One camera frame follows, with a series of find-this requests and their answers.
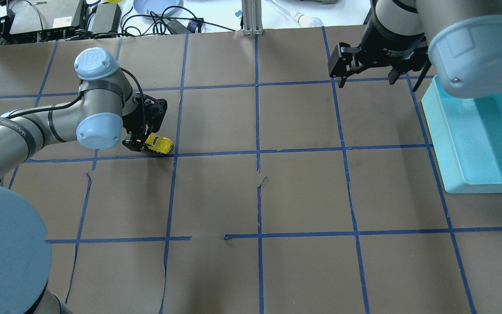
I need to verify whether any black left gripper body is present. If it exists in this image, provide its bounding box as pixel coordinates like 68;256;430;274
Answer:
123;93;168;142

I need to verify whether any aluminium frame post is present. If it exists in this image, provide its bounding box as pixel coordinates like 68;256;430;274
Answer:
241;0;264;36

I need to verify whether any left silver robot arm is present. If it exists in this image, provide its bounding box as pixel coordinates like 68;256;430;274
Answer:
0;47;173;314

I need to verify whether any yellow beetle toy car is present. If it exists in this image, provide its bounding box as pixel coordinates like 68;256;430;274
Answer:
144;133;173;154

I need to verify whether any blue plastic plate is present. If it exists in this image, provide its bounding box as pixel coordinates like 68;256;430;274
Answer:
132;0;183;18

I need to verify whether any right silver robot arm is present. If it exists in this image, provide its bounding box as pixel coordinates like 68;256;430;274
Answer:
327;0;502;98

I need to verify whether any black power adapter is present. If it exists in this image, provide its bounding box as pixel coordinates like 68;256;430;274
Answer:
88;2;121;33

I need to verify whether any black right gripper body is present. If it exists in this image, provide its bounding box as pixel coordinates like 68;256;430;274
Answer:
327;15;432;85

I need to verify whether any turquoise plastic bin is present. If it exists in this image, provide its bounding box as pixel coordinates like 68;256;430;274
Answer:
421;77;502;194

